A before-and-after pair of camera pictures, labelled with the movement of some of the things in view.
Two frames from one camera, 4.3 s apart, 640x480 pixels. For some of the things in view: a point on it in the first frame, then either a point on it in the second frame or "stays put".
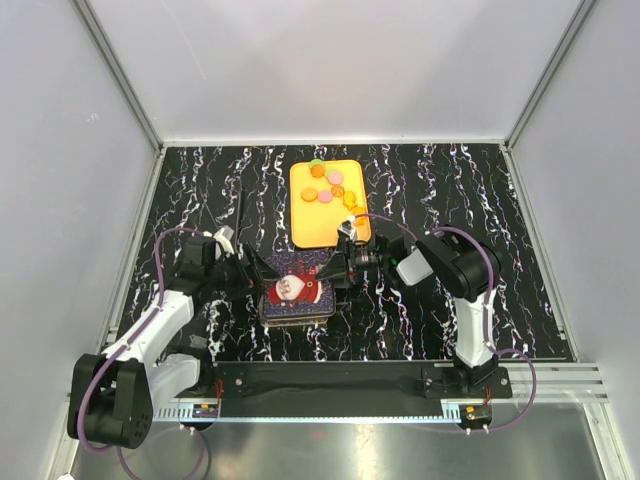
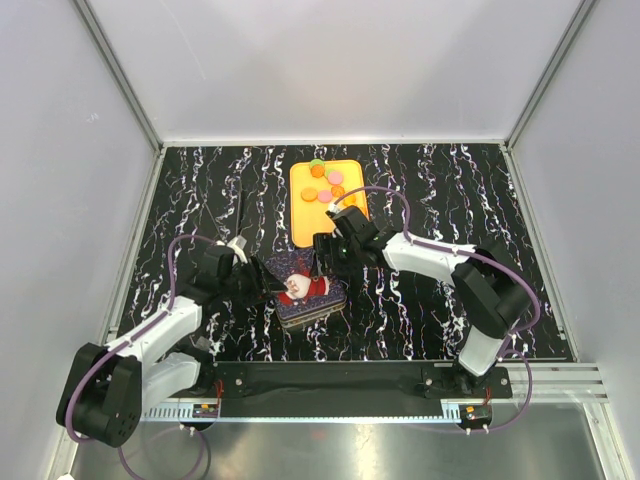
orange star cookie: (337, 191) stays put
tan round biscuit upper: (309, 194) stays put
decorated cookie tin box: (292, 322) → (293, 321)
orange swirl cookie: (318, 171) stays put
